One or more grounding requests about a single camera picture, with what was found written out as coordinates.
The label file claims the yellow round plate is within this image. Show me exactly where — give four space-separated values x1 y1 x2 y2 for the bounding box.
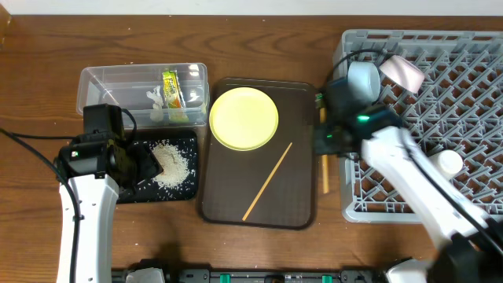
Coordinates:
209 87 279 151

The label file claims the black plastic waste tray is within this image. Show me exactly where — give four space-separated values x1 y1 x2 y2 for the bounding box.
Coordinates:
118 129 199 204

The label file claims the white rice bowl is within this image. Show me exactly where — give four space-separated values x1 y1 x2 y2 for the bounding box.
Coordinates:
379 55 425 94

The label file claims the pile of rice grains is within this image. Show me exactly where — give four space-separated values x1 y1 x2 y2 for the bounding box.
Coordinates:
138 138 198 200

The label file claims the grey plastic dishwasher rack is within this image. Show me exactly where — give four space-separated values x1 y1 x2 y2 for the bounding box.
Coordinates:
333 29 502 219

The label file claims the small white green cup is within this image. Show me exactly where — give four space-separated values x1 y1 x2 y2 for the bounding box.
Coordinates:
428 149 464 180

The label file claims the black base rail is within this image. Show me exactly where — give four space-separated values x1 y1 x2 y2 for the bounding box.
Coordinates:
112 259 384 283

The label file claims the clear plastic waste bin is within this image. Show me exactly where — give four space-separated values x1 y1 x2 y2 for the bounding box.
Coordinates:
76 63 210 129

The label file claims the dark brown serving tray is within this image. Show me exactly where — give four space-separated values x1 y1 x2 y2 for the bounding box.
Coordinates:
198 78 319 230

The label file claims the light blue bowl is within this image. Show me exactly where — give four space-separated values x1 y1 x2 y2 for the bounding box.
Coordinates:
347 61 380 104

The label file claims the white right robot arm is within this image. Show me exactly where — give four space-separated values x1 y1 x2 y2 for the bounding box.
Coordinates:
314 80 502 283

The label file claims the clear plastic wrap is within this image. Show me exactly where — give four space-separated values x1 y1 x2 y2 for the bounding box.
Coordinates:
146 86 163 122

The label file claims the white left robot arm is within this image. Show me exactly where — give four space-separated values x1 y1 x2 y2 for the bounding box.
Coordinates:
54 104 163 282

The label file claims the wooden chopstick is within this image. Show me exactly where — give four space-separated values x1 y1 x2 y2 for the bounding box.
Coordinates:
319 108 329 194
241 142 293 222

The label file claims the green snack wrapper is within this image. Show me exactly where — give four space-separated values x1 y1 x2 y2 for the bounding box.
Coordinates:
162 71 189 123

